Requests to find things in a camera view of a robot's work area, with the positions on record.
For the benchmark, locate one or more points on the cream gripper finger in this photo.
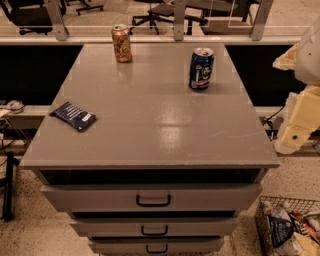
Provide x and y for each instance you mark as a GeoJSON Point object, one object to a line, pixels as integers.
{"type": "Point", "coordinates": [287, 60]}
{"type": "Point", "coordinates": [301, 119]}

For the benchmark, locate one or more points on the blue pepsi can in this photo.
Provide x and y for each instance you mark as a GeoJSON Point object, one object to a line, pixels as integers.
{"type": "Point", "coordinates": [201, 68]}

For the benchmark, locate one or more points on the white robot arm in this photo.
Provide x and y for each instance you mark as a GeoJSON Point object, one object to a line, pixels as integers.
{"type": "Point", "coordinates": [307, 63]}

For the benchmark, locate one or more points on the orange patterned soda can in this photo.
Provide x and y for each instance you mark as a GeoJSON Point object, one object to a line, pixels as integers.
{"type": "Point", "coordinates": [121, 42]}

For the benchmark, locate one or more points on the red snack bag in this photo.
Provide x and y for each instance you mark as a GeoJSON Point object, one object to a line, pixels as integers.
{"type": "Point", "coordinates": [302, 226]}

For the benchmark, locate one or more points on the blue white snack bag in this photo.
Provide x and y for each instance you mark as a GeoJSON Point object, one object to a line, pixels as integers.
{"type": "Point", "coordinates": [281, 228]}

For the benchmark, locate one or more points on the black office chair centre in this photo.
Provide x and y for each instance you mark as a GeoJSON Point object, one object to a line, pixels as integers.
{"type": "Point", "coordinates": [159, 11]}

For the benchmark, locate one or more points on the black office chair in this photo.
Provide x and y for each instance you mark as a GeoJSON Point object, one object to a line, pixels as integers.
{"type": "Point", "coordinates": [159, 11]}
{"type": "Point", "coordinates": [28, 15]}

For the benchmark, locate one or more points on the grey drawer cabinet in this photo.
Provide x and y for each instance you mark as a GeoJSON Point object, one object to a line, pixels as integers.
{"type": "Point", "coordinates": [151, 128]}

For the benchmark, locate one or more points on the top grey drawer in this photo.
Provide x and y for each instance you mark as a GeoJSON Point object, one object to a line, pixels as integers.
{"type": "Point", "coordinates": [151, 197]}

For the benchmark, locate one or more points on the grey drawer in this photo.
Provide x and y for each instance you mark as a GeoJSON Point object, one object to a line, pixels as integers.
{"type": "Point", "coordinates": [154, 227]}
{"type": "Point", "coordinates": [151, 197]}
{"type": "Point", "coordinates": [155, 245]}

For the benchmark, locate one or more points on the middle grey drawer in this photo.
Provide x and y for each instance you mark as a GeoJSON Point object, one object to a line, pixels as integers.
{"type": "Point", "coordinates": [154, 227]}

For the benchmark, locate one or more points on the dark blue snack bag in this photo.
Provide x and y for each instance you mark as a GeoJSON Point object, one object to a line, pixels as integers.
{"type": "Point", "coordinates": [74, 116]}

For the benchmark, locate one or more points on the bottom grey drawer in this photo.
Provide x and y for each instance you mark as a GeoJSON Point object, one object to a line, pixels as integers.
{"type": "Point", "coordinates": [155, 245]}

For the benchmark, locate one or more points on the black office chair left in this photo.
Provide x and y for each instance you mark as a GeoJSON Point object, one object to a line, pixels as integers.
{"type": "Point", "coordinates": [28, 15]}

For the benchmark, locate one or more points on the black stand left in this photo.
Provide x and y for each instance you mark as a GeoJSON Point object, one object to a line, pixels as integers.
{"type": "Point", "coordinates": [7, 181]}

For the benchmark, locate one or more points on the wire mesh basket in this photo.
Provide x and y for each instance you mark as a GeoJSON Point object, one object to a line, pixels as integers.
{"type": "Point", "coordinates": [297, 244]}

